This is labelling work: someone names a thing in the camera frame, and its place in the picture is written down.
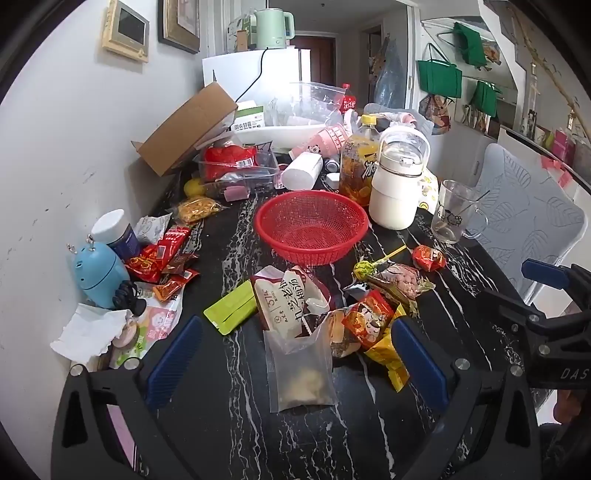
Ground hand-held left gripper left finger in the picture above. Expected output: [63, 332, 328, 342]
[51, 316, 204, 480]

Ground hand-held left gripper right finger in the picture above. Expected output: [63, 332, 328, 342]
[390, 318, 541, 480]

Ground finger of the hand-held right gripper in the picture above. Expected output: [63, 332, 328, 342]
[481, 288, 555, 334]
[522, 258, 591, 297]

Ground red orange cartoon snack packet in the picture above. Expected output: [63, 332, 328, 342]
[342, 290, 396, 352]

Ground green-edged snack packet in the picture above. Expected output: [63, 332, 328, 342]
[368, 263, 435, 315]

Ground clear pastry packet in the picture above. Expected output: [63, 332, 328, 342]
[264, 322, 339, 413]

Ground white and brown snack packet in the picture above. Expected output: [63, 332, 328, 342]
[250, 266, 332, 341]

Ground red plastic mesh basket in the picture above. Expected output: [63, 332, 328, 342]
[254, 191, 370, 267]

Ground person's right hand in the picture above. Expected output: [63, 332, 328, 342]
[554, 390, 591, 425]

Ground white pink green packet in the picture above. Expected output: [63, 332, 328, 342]
[110, 284, 184, 371]

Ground round pink compact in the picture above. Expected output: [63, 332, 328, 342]
[113, 323, 139, 348]

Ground black claw hair clip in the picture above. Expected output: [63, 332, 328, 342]
[115, 281, 147, 317]

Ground lime green packet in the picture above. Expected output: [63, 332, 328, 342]
[203, 281, 258, 336]

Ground crumpled white tissue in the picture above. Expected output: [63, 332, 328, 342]
[50, 303, 132, 366]

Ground red wrapped candy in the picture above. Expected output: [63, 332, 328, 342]
[412, 244, 448, 272]

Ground dark brown snack packet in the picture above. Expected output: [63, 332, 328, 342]
[161, 253, 199, 276]

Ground red gold snack packet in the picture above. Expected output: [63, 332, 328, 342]
[124, 244, 170, 284]

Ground clear glass mug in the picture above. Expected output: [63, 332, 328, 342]
[431, 180, 489, 244]

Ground green wrapped lollipop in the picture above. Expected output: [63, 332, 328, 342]
[353, 244, 408, 283]

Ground light blue robot toy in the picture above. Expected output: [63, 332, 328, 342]
[69, 235, 131, 310]

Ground long red snack packet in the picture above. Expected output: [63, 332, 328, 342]
[157, 225, 193, 259]

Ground pink gift box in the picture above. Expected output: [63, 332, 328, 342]
[551, 129, 578, 163]

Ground silver white packet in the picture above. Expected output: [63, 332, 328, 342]
[134, 213, 173, 245]

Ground yellow cartoon print cloth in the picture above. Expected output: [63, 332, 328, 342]
[417, 166, 440, 213]

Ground blue jar with white lid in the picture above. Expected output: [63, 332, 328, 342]
[91, 209, 141, 259]

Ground yellow orange snack packet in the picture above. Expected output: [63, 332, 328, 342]
[168, 196, 230, 226]

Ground tall glass bottle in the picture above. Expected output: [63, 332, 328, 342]
[524, 62, 541, 137]

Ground cartoon print bag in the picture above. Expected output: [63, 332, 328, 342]
[419, 92, 451, 136]

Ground red bag in container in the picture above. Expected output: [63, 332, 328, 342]
[203, 145, 258, 182]

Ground clear plastic container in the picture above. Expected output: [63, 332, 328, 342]
[198, 144, 280, 195]

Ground orange juice bottle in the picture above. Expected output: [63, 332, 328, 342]
[339, 114, 382, 206]

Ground large green tote bag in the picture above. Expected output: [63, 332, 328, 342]
[418, 44, 463, 99]

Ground white paper roll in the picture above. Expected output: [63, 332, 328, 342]
[281, 154, 324, 190]

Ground brown cardboard box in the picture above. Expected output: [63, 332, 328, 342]
[130, 82, 238, 177]

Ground pink paper cup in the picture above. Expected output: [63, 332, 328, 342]
[290, 122, 352, 160]

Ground hanging blue plastic bag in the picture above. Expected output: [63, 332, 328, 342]
[372, 39, 408, 110]

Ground green and white box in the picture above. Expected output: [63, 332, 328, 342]
[232, 104, 267, 135]

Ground red cola bottle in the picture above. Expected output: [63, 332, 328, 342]
[339, 83, 359, 114]

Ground clear plastic bags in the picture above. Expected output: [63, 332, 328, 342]
[265, 82, 345, 128]

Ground white refrigerator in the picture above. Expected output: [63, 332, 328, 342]
[202, 46, 311, 108]

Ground brown wooden door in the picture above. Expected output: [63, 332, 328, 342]
[291, 34, 336, 88]

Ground pale green electric kettle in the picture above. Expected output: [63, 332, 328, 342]
[252, 8, 295, 50]

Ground white milk jug with handle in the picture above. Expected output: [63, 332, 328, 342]
[368, 126, 431, 230]

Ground black power cable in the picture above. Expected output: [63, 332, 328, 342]
[235, 46, 278, 103]

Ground dark picture frame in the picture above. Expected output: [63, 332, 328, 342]
[158, 0, 201, 55]

